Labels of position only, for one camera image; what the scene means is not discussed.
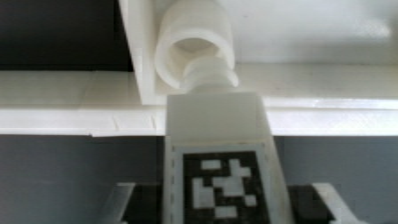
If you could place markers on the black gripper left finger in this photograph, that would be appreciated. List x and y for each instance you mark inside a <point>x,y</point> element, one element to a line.
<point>133,204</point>

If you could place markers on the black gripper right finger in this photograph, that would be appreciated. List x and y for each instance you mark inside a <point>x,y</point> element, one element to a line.
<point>318,205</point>

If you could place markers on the white square tabletop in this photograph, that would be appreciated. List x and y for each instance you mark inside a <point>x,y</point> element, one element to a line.
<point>307,50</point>

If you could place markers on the white U-shaped obstacle fence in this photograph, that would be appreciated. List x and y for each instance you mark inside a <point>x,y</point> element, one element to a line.
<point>71,106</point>

